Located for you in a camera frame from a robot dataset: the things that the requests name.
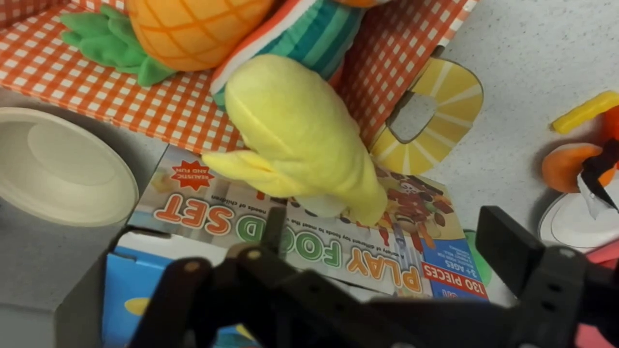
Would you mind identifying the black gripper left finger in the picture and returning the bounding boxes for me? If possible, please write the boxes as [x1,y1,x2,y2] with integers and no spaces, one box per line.
[129,209,286,348]

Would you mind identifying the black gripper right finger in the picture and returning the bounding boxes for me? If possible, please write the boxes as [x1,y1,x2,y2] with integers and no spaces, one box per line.
[476,205,619,348]

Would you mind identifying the yellow banana plush toy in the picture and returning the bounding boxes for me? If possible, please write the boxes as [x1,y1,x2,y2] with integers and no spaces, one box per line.
[203,54,387,226]

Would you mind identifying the yellow pineapple slice toy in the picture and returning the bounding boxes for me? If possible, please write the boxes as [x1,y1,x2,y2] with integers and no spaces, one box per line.
[371,58,483,176]

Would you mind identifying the orange pineapple plush toy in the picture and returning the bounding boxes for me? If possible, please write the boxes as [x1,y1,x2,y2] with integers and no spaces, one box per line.
[60,0,276,87]

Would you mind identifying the striped watermelon plush toy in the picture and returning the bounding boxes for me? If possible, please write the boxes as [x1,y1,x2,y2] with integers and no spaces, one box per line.
[209,0,363,108]

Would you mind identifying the white small plate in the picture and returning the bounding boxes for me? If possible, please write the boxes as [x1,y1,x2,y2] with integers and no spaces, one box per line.
[539,194,619,253]

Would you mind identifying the blue play food set box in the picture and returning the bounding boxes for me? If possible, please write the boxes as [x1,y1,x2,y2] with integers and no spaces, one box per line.
[102,147,487,348]

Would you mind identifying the cream ceramic bowl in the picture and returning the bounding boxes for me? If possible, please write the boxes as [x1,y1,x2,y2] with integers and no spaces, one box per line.
[0,107,139,228]

